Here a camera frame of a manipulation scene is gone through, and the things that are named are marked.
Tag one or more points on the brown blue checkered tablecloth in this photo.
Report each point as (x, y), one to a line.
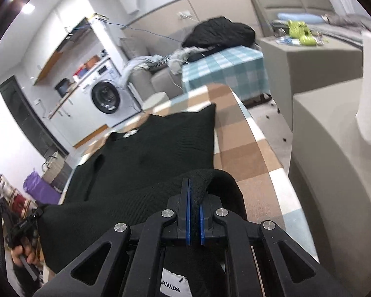
(244, 148)

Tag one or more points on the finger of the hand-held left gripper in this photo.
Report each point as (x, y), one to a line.
(38, 212)

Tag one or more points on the teal checkered cloth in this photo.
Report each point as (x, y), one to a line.
(225, 68)

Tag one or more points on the green plush toy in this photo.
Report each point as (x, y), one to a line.
(301, 32)

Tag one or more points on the light blue pillow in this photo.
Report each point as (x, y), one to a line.
(300, 17)

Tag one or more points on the dark cooking pot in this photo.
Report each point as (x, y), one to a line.
(62, 87)

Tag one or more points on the black quilted jacket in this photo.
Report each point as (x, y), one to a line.
(219, 32)

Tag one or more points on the grey upholstered seat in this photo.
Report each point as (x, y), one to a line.
(327, 167)

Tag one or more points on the copper coloured pot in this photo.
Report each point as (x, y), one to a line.
(92, 62)

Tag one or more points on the grey basket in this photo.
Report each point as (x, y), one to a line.
(53, 168)

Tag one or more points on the white counter cabinet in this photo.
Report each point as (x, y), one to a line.
(80, 117)

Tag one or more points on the houndstooth patterned cloth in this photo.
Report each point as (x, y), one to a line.
(159, 62)

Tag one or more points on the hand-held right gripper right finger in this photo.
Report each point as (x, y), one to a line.
(202, 222)

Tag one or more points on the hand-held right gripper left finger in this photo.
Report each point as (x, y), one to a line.
(188, 213)

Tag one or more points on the white cloth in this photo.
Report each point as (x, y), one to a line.
(133, 68)

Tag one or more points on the light grey garment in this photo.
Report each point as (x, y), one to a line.
(182, 57)

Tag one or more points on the grey duvet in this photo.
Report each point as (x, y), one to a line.
(349, 21)

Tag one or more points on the black knit sweater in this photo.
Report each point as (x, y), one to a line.
(148, 148)

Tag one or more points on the white wall socket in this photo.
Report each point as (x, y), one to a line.
(185, 14)

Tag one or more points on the grey sofa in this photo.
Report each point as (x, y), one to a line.
(160, 80)

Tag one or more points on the dark glass door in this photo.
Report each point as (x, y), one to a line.
(31, 120)

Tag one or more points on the white washing machine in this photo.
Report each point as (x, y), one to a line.
(103, 96)

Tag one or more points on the purple bag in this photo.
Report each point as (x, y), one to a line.
(41, 188)

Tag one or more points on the cluttered storage rack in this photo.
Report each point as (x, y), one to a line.
(12, 204)

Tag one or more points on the grey upholstered bench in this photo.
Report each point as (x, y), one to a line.
(312, 65)

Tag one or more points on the person's left hand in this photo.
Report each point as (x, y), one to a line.
(18, 255)

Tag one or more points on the white wall cabinet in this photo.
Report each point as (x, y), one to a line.
(61, 46)

